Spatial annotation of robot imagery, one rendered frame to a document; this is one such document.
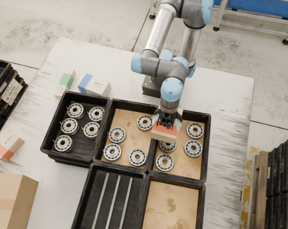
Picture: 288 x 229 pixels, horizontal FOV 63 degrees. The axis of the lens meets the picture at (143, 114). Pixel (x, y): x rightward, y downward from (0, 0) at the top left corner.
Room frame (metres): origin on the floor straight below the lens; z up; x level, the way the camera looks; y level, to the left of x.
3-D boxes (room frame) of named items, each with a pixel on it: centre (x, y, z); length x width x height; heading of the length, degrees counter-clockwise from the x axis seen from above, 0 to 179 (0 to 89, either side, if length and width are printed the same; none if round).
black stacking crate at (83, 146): (0.58, 0.39, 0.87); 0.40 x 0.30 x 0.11; 166
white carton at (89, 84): (0.95, 0.34, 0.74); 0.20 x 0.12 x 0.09; 63
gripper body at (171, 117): (0.45, -0.10, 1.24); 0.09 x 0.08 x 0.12; 160
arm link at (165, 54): (0.96, -0.15, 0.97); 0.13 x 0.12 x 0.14; 70
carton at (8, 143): (0.55, 0.89, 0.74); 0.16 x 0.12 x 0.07; 146
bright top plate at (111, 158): (0.42, 0.19, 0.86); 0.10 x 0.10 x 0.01
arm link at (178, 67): (0.56, -0.12, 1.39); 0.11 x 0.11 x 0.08; 70
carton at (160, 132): (0.48, -0.11, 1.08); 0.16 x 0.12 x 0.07; 160
